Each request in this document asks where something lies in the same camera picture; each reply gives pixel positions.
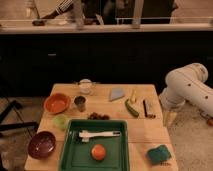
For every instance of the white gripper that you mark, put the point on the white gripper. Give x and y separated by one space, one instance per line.
171 101

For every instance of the orange-red apple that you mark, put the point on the orange-red apple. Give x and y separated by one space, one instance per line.
98 152

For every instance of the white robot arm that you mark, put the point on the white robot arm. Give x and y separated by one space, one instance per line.
186 84

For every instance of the small metal cup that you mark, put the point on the small metal cup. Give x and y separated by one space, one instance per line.
80 102

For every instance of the light green cup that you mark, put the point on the light green cup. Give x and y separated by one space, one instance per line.
60 121

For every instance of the teal sponge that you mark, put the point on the teal sponge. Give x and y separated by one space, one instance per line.
158 155

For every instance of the green cucumber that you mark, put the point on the green cucumber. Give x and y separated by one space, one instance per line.
130 109

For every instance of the grey blue cloth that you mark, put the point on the grey blue cloth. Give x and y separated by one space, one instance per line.
116 93

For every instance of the bunch of dark grapes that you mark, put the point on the bunch of dark grapes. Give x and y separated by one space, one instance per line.
96 116

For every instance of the clear glass jar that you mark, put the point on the clear glass jar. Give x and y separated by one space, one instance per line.
85 86

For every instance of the green plastic tray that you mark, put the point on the green plastic tray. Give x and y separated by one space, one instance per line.
76 155

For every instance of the orange bowl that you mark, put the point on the orange bowl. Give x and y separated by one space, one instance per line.
57 103

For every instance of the dark purple bowl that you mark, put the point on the dark purple bowl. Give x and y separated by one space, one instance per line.
42 145

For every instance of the black chair base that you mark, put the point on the black chair base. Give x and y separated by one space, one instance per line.
16 121

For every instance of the small red bowl on counter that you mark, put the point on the small red bowl on counter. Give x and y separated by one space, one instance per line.
38 23

